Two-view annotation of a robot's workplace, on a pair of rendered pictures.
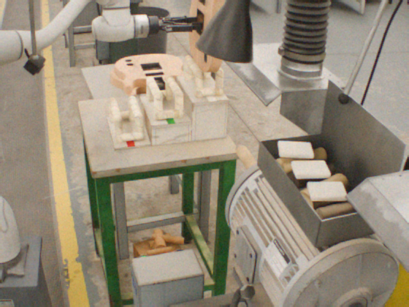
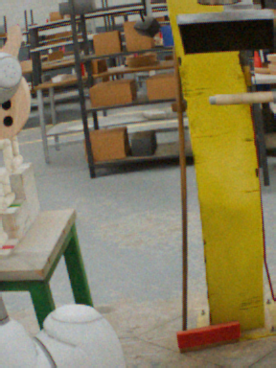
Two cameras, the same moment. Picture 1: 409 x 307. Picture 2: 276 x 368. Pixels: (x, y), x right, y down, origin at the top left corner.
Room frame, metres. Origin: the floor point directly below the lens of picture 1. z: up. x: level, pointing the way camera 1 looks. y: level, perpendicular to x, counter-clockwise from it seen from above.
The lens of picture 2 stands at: (0.59, 1.81, 1.54)
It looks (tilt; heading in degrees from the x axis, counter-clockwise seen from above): 13 degrees down; 295
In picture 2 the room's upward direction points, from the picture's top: 8 degrees counter-clockwise
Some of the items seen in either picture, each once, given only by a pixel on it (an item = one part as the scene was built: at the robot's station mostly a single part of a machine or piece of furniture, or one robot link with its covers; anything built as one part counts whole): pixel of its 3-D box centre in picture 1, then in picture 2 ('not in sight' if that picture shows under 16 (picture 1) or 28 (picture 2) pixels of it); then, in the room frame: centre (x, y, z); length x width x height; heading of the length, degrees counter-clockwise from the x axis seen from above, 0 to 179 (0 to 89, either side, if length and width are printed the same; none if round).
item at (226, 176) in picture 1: (222, 243); (92, 334); (1.78, -0.09, 0.45); 0.05 x 0.05 x 0.90; 18
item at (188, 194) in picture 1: (188, 176); not in sight; (2.30, 0.08, 0.45); 0.05 x 0.05 x 0.90; 18
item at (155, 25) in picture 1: (159, 25); not in sight; (1.92, 0.19, 1.38); 0.09 x 0.08 x 0.07; 107
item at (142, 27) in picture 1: (140, 26); not in sight; (1.90, 0.26, 1.38); 0.09 x 0.06 x 0.09; 17
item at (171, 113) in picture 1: (169, 114); (7, 199); (1.84, 0.14, 1.04); 0.11 x 0.03 x 0.03; 108
